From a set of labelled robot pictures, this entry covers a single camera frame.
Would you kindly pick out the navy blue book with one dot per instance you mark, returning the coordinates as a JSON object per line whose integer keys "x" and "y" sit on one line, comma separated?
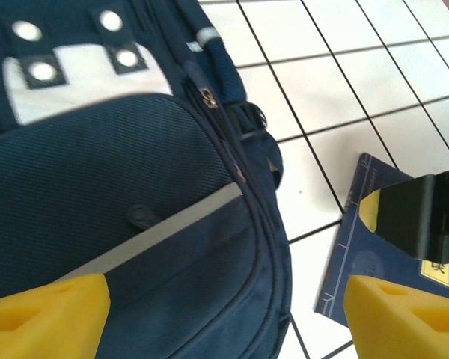
{"x": 344, "y": 269}

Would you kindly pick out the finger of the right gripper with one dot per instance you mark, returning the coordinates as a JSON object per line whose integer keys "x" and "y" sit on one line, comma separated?
{"x": 369, "y": 213}

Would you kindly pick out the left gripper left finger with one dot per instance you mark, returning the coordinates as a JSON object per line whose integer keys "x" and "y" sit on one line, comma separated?
{"x": 41, "y": 321}

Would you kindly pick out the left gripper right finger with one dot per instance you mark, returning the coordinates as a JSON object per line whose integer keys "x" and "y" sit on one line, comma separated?
{"x": 396, "y": 329}

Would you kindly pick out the navy blue student backpack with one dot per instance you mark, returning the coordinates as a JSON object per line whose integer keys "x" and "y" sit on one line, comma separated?
{"x": 97, "y": 168}

